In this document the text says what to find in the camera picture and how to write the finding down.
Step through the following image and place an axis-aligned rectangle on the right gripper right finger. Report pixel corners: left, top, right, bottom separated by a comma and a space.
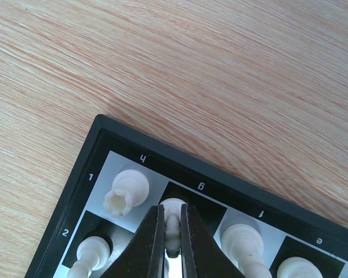
180, 204, 244, 277

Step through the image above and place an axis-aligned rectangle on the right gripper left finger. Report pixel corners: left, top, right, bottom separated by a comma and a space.
102, 205, 165, 278

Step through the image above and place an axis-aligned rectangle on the white chess bishop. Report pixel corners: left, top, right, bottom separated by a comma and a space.
220, 224, 272, 278

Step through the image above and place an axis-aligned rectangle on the white pawn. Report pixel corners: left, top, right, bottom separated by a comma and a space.
67, 236, 111, 278

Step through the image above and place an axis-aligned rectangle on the white knight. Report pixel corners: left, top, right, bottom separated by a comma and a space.
160, 198, 186, 258

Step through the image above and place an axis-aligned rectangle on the white rook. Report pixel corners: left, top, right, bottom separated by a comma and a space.
103, 169, 150, 218

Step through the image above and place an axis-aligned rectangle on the white chess queen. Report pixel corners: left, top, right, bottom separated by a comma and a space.
277, 257, 323, 278

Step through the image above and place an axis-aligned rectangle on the black and silver chessboard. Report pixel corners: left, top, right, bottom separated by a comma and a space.
26, 115, 348, 277

